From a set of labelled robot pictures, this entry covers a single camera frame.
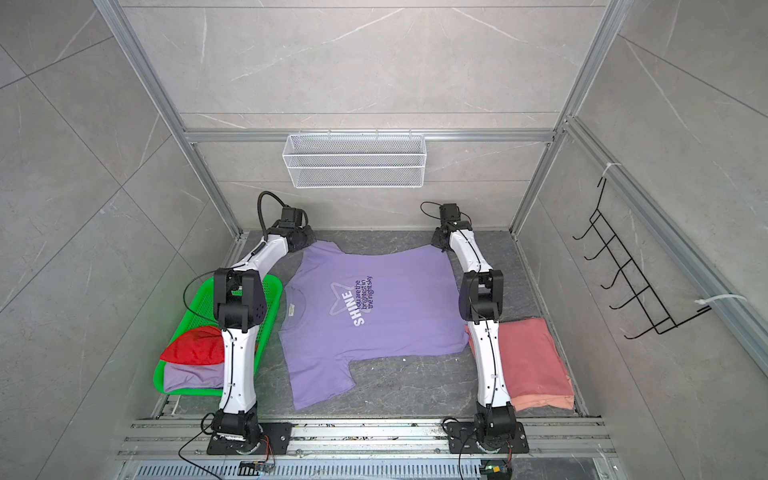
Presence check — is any purple SHINE t-shirt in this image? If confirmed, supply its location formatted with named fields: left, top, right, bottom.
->
left=279, top=241, right=468, bottom=410

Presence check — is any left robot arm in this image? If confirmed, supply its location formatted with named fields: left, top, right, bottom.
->
left=212, top=206, right=315, bottom=444

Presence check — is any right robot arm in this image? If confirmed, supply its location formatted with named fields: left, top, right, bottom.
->
left=432, top=203, right=517, bottom=448

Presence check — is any green plastic basket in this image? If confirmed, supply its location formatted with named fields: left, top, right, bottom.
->
left=152, top=274, right=284, bottom=398

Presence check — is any red t-shirt in basket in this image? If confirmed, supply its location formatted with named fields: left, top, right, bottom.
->
left=160, top=326, right=225, bottom=365

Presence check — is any folded pink t-shirt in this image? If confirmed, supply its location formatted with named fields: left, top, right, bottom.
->
left=465, top=318, right=575, bottom=411

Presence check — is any lilac t-shirt in basket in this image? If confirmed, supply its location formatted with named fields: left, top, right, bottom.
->
left=162, top=363, right=224, bottom=393

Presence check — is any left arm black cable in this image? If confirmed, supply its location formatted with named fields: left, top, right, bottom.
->
left=256, top=190, right=289, bottom=241

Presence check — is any white wire mesh shelf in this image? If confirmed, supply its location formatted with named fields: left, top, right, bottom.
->
left=282, top=133, right=428, bottom=189

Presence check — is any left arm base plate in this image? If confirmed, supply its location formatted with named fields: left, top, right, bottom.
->
left=206, top=422, right=293, bottom=456

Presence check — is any black wire hook rack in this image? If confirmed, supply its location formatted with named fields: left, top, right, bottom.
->
left=572, top=178, right=712, bottom=340

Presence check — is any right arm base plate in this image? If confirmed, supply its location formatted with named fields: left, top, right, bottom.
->
left=441, top=417, right=530, bottom=455

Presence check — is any aluminium rail base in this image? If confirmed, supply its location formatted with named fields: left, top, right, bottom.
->
left=116, top=417, right=626, bottom=479

